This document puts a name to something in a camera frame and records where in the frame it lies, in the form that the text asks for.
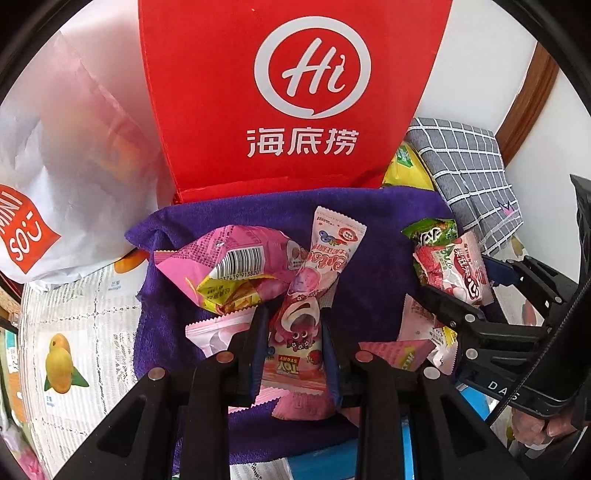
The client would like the purple towel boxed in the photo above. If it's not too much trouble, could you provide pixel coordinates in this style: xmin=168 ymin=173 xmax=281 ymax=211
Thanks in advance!
xmin=125 ymin=187 xmax=452 ymax=464

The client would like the green snack packet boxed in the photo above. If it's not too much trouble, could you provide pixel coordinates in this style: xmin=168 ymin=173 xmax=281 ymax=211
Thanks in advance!
xmin=400 ymin=217 xmax=461 ymax=282

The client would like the pink yellow snack packet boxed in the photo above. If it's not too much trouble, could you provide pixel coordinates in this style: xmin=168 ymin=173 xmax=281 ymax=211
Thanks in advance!
xmin=154 ymin=225 xmax=308 ymax=315

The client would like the pink candy packet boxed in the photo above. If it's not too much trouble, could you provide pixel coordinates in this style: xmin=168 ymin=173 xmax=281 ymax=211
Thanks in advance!
xmin=359 ymin=339 xmax=436 ymax=372

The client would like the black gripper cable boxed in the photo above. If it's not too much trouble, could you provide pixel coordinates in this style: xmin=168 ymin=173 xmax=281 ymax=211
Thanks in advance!
xmin=484 ymin=276 xmax=591 ymax=428

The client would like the red paper shopping bag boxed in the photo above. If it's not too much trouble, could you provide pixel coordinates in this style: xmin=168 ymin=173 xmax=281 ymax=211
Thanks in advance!
xmin=138 ymin=1 xmax=451 ymax=203

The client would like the right hand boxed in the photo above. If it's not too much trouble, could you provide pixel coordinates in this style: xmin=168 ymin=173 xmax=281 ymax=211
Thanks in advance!
xmin=511 ymin=407 xmax=581 ymax=446

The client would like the fruit print tablecloth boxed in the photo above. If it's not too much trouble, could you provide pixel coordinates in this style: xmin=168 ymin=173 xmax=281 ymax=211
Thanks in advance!
xmin=18 ymin=250 xmax=148 ymax=478

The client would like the grey checked folded cloth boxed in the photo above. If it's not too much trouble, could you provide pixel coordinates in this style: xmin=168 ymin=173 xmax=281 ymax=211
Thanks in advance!
xmin=405 ymin=117 xmax=524 ymax=256

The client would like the brown wooden door frame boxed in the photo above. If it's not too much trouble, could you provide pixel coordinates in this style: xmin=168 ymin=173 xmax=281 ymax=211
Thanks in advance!
xmin=496 ymin=42 xmax=560 ymax=166

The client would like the white Miniso plastic bag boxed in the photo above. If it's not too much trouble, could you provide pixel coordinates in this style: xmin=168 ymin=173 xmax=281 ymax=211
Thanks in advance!
xmin=0 ymin=32 xmax=177 ymax=285

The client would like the yellow bag behind towel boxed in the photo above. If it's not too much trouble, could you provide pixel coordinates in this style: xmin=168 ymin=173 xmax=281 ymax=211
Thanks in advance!
xmin=382 ymin=141 xmax=435 ymax=191

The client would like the white red strawberry packet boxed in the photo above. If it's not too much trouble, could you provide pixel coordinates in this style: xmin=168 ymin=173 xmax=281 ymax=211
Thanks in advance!
xmin=414 ymin=232 xmax=494 ymax=306

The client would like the pale pink snack packet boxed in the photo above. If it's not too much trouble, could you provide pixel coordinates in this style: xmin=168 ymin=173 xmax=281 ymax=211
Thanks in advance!
xmin=398 ymin=294 xmax=459 ymax=376

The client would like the pink toy story candy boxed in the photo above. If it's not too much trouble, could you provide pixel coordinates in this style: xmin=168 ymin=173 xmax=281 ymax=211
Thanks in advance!
xmin=263 ymin=206 xmax=367 ymax=395

